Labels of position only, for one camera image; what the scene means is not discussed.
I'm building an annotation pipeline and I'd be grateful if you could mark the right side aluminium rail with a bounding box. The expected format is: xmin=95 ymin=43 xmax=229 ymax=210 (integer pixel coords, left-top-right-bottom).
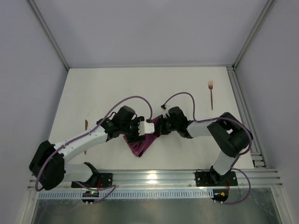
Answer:
xmin=227 ymin=65 xmax=268 ymax=169

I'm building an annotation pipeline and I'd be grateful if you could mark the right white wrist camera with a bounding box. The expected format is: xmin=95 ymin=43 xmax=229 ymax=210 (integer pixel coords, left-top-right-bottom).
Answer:
xmin=161 ymin=104 xmax=170 ymax=119

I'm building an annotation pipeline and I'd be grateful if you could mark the copper knife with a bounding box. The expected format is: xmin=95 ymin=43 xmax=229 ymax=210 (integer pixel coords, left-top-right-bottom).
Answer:
xmin=84 ymin=119 xmax=88 ymax=155

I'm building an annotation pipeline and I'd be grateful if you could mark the aluminium front rail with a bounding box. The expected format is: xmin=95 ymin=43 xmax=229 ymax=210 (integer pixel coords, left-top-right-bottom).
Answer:
xmin=27 ymin=169 xmax=283 ymax=190

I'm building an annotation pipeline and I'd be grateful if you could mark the purple cloth napkin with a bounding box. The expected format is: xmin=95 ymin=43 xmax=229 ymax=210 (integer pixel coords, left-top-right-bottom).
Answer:
xmin=123 ymin=117 xmax=159 ymax=157

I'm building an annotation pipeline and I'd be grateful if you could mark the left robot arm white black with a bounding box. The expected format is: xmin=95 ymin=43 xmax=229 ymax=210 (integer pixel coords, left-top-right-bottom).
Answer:
xmin=29 ymin=106 xmax=155 ymax=191

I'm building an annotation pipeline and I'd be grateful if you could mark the controller board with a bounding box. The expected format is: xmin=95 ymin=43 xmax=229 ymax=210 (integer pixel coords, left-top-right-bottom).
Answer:
xmin=81 ymin=190 xmax=99 ymax=204
xmin=212 ymin=190 xmax=229 ymax=203

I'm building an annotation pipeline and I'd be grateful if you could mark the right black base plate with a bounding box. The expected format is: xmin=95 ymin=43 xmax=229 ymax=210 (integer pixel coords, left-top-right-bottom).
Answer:
xmin=194 ymin=169 xmax=238 ymax=187

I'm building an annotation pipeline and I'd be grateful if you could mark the right corner frame post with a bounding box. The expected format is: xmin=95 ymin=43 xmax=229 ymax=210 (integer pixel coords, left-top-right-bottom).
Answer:
xmin=232 ymin=0 xmax=277 ymax=70

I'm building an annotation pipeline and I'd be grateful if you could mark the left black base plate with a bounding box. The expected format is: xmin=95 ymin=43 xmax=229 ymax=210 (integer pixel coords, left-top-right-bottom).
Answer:
xmin=71 ymin=173 xmax=113 ymax=189

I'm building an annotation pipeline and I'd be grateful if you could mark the left controller board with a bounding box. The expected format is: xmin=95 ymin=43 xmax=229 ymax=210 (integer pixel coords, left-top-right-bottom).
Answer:
xmin=81 ymin=190 xmax=99 ymax=204

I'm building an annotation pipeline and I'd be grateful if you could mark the aluminium rail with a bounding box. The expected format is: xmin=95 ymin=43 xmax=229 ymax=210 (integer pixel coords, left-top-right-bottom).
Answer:
xmin=27 ymin=169 xmax=283 ymax=190
xmin=227 ymin=65 xmax=268 ymax=169

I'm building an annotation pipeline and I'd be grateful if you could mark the slotted grey cable duct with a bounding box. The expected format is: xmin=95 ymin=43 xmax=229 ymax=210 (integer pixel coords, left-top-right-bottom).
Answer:
xmin=38 ymin=189 xmax=213 ymax=200

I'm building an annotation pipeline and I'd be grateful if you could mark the left corner frame post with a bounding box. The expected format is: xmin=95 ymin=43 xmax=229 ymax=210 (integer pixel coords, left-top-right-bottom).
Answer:
xmin=26 ymin=0 xmax=70 ymax=71

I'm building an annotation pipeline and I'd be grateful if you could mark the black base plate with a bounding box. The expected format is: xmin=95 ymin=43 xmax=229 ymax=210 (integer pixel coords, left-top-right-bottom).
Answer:
xmin=194 ymin=169 xmax=238 ymax=187
xmin=71 ymin=173 xmax=113 ymax=189

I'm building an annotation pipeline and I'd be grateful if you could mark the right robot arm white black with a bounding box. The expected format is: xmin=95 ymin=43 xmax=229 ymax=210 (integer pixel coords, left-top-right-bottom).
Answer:
xmin=155 ymin=106 xmax=253 ymax=185

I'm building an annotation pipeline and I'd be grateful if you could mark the corner frame post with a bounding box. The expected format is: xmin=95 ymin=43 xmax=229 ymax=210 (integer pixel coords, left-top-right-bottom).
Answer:
xmin=26 ymin=0 xmax=70 ymax=71
xmin=232 ymin=0 xmax=277 ymax=70

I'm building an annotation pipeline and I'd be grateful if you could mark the right controller board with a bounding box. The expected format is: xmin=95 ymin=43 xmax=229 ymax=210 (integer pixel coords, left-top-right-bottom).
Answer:
xmin=212 ymin=190 xmax=229 ymax=203

